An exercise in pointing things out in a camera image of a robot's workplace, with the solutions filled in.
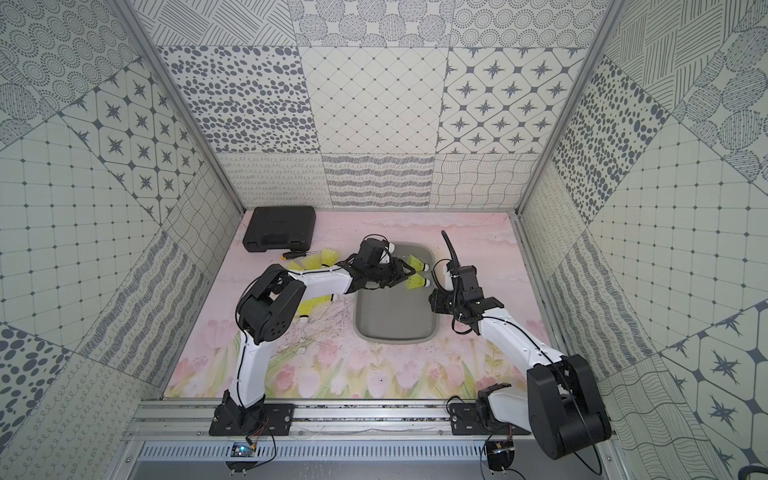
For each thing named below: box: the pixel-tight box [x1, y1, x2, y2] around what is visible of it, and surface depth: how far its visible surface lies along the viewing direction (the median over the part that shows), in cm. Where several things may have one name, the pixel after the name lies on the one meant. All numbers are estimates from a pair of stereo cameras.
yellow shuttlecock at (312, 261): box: [304, 252, 322, 270], surface depth 105 cm
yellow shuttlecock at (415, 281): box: [406, 273, 431, 289], surface depth 98 cm
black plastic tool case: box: [242, 206, 316, 252], surface depth 110 cm
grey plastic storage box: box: [354, 242, 441, 345], surface depth 94 cm
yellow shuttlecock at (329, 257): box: [321, 247, 339, 267], surface depth 106 cm
